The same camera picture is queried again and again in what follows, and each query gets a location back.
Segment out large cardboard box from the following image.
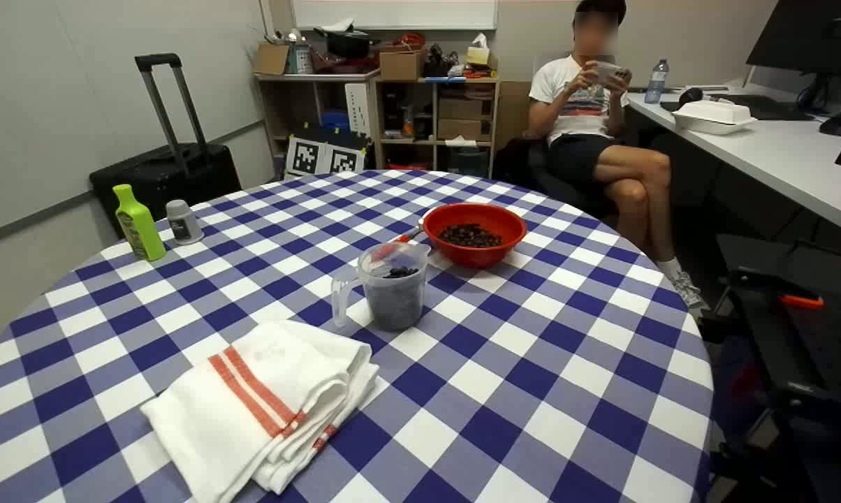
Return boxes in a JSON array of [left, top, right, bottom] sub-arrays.
[[377, 44, 428, 83]]

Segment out black white calibration board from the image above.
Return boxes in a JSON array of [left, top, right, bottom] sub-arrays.
[[282, 132, 369, 181]]

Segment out wooden shelf unit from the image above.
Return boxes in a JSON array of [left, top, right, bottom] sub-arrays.
[[253, 67, 506, 181]]

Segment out green plastic bottle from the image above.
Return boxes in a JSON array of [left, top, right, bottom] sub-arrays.
[[109, 181, 171, 265]]

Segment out black wheeled suitcase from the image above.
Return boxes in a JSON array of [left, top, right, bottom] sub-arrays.
[[87, 51, 245, 239]]

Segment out red plastic bowl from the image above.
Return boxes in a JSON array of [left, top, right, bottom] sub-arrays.
[[418, 201, 530, 271]]

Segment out black keyboard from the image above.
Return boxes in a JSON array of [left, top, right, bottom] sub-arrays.
[[713, 89, 816, 124]]

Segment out small cardboard box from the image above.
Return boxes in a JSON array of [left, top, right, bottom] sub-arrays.
[[250, 42, 294, 81]]

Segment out small grey jar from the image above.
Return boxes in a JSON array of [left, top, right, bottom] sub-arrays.
[[162, 195, 203, 250]]

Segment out seated person white shirt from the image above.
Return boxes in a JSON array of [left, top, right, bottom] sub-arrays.
[[524, 0, 714, 322]]

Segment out black robot cart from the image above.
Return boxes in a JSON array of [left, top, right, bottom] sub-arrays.
[[703, 232, 841, 503]]

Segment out clear plastic measuring cup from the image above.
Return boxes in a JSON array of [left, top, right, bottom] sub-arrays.
[[326, 239, 432, 335]]

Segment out white plastic jug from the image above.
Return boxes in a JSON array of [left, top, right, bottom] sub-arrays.
[[463, 32, 493, 71]]

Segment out white foam food container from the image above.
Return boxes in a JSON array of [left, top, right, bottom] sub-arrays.
[[669, 96, 757, 141]]

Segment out blue white checkered tablecloth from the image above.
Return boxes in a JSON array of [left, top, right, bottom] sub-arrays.
[[0, 166, 717, 503]]

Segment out white desk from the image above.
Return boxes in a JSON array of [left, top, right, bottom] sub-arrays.
[[621, 86, 841, 246]]

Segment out black computer monitor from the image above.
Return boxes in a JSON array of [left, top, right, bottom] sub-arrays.
[[743, 0, 841, 78]]

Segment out orange handled clamp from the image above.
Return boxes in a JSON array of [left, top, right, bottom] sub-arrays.
[[776, 292, 826, 313]]

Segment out white towel orange stripes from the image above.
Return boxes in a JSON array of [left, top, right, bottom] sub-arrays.
[[139, 315, 383, 503]]

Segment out clear water bottle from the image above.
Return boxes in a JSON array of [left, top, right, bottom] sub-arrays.
[[642, 57, 674, 106]]

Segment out black office chair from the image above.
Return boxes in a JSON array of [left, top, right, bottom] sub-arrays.
[[488, 138, 618, 219]]

